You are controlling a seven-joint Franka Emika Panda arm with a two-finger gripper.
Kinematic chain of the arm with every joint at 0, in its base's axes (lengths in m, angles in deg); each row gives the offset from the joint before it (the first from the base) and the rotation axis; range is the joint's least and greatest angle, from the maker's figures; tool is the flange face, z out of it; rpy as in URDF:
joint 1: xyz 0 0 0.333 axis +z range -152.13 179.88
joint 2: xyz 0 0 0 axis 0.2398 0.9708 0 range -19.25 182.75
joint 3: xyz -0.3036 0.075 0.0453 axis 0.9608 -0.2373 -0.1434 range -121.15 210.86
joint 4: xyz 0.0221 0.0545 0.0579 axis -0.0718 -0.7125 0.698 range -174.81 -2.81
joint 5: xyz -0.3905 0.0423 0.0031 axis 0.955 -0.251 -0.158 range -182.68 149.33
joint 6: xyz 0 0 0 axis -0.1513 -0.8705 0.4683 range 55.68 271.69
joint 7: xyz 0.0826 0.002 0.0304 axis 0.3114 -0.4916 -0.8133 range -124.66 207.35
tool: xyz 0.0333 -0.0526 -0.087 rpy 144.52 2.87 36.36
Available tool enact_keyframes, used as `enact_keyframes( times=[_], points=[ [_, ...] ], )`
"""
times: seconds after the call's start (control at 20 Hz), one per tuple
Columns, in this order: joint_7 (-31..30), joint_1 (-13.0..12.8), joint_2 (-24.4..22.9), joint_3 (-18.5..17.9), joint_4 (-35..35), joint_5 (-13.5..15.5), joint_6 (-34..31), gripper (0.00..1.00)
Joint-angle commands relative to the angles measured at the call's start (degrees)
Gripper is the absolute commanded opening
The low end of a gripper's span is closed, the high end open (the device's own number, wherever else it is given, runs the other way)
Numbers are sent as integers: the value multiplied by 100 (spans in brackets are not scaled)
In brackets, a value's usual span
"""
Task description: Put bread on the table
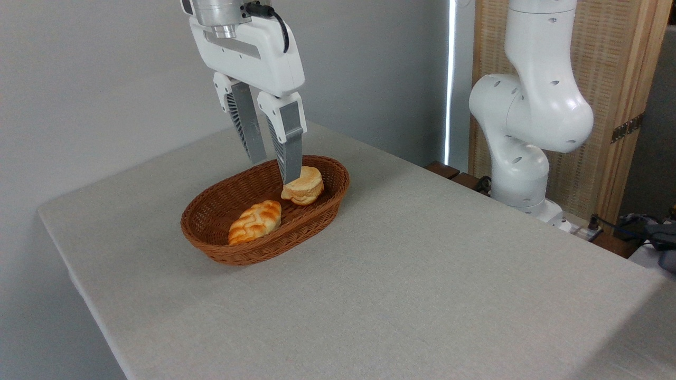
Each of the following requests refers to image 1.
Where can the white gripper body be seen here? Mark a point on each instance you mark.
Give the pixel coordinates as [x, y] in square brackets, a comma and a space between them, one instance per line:
[253, 58]

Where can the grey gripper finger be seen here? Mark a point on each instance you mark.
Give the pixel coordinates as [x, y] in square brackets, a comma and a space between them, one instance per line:
[249, 126]
[289, 142]

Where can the round pale bread bun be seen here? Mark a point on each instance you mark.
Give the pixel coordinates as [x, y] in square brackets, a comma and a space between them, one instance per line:
[309, 191]

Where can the oblong golden bread loaf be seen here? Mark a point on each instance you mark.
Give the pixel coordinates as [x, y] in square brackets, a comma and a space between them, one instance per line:
[256, 221]

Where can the brown wicker basket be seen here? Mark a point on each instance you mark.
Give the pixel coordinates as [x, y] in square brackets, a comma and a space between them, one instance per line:
[222, 248]

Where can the bright vertical light strip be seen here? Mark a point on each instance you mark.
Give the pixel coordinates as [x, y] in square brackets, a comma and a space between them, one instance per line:
[450, 79]

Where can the grey tablecloth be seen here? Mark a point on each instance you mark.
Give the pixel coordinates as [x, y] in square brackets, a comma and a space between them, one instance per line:
[422, 290]

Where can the wooden woven folding screen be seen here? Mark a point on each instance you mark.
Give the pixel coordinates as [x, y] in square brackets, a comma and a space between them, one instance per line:
[607, 79]

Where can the metal screen hinge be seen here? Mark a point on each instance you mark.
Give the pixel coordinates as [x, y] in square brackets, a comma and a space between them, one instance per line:
[627, 128]

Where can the dark grey device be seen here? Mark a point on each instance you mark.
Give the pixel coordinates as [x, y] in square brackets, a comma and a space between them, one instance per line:
[664, 237]

